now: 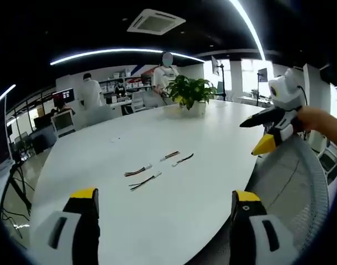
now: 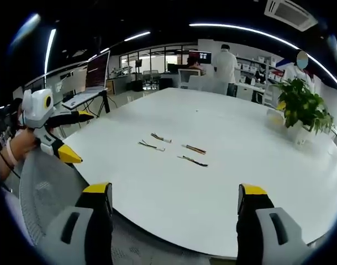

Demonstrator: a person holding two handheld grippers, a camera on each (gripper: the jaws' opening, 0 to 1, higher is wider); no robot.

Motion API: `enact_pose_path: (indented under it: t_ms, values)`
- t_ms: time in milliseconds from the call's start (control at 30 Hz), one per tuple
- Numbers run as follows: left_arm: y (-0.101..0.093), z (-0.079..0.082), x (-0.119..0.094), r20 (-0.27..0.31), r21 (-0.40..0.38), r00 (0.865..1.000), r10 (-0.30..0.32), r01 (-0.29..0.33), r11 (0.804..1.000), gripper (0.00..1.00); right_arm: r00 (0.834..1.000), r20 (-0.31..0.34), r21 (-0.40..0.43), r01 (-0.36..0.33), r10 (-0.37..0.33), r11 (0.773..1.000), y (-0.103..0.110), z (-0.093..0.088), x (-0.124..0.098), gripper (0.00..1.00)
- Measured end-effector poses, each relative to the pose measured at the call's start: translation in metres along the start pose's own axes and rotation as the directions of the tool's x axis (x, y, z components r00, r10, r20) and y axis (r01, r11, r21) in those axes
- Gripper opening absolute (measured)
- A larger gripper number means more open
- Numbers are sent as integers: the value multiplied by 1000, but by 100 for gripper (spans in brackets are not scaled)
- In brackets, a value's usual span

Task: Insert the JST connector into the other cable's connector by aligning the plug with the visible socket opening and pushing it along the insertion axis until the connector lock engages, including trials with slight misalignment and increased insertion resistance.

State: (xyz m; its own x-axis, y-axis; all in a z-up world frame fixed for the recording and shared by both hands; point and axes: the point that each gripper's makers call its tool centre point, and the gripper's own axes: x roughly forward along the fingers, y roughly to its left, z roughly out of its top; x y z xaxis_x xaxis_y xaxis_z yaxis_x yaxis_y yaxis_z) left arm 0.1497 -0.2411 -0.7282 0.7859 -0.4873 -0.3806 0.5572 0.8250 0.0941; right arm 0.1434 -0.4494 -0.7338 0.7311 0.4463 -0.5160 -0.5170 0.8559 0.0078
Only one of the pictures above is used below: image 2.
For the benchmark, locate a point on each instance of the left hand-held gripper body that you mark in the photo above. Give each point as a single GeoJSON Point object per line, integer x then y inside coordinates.
{"type": "Point", "coordinates": [38, 110]}

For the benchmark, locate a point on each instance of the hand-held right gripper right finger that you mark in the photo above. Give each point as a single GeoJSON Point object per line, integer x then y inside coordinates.
{"type": "Point", "coordinates": [265, 229]}

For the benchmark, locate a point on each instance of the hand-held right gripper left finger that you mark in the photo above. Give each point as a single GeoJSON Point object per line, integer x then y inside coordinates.
{"type": "Point", "coordinates": [83, 229]}

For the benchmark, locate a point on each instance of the person's left hand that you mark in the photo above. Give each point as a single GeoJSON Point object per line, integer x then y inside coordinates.
{"type": "Point", "coordinates": [26, 143]}

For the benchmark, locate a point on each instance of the folding laptop stand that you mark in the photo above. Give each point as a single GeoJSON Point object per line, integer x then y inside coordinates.
{"type": "Point", "coordinates": [100, 103]}

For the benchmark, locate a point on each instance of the grey mesh office chair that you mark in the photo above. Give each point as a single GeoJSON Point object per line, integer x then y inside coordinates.
{"type": "Point", "coordinates": [47, 187]}

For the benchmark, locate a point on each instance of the open laptop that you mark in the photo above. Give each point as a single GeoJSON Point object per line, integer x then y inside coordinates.
{"type": "Point", "coordinates": [95, 74]}

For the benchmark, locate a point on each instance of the pink wristband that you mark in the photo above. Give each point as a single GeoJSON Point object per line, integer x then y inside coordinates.
{"type": "Point", "coordinates": [10, 153]}

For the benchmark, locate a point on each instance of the white plant pot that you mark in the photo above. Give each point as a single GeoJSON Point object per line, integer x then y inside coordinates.
{"type": "Point", "coordinates": [297, 132]}

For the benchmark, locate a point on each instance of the white yellow container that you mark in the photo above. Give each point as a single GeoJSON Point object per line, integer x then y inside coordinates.
{"type": "Point", "coordinates": [274, 116]}

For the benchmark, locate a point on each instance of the white office chair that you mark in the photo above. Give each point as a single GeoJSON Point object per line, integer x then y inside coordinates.
{"type": "Point", "coordinates": [189, 77]}

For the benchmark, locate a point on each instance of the green potted plant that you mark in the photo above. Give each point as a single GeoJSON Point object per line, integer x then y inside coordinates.
{"type": "Point", "coordinates": [301, 102]}

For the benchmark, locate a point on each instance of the computer monitor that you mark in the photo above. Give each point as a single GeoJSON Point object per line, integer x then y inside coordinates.
{"type": "Point", "coordinates": [200, 56]}

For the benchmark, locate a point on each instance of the white shelf with bins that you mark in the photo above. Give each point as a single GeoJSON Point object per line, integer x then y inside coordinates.
{"type": "Point", "coordinates": [258, 66]}

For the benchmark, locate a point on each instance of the ceiling air conditioner vent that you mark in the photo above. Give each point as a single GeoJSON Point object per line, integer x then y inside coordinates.
{"type": "Point", "coordinates": [291, 12]}

